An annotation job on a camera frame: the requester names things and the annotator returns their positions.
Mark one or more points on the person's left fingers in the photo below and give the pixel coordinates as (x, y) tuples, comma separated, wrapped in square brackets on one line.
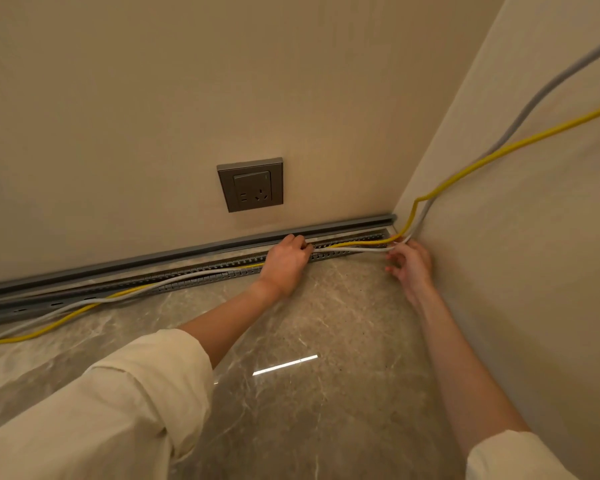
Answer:
[(295, 242)]

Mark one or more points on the person's left forearm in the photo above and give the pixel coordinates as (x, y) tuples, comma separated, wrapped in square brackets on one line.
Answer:
[(230, 319)]

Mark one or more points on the person's right fingers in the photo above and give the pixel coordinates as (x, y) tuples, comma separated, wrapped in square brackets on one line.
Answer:
[(396, 258)]

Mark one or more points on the grey wall power socket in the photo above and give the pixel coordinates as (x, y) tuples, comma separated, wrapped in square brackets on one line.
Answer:
[(250, 185)]

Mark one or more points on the white shirt sleeve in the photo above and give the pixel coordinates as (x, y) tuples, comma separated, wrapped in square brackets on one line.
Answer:
[(105, 409), (515, 457)]

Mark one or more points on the person's right hand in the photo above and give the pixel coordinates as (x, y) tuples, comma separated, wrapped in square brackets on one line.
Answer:
[(414, 267)]

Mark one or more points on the grey baseboard strip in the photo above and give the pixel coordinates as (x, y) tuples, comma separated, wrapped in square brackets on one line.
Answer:
[(180, 255)]

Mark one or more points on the person's left hand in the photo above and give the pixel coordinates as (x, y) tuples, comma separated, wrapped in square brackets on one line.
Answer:
[(283, 268)]

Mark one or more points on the person's right forearm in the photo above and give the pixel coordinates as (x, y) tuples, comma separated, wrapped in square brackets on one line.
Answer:
[(460, 374)]

